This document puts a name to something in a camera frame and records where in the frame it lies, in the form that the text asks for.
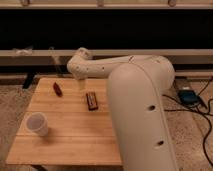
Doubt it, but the wooden table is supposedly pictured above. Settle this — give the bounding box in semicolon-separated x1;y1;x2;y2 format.
6;78;121;166

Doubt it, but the wooden rail shelf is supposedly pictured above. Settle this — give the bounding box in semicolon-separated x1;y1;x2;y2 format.
0;49;213;66

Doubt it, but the brown chocolate bar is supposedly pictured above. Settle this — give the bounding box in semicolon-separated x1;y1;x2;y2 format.
86;92;98;111

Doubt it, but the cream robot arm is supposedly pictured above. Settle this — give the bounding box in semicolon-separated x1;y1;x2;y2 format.
67;48;179;171

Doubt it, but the clear plastic wrap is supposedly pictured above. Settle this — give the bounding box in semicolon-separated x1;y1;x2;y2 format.
13;47;33;56

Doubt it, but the black cable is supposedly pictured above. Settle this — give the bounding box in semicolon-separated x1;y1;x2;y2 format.
162;78;213;168

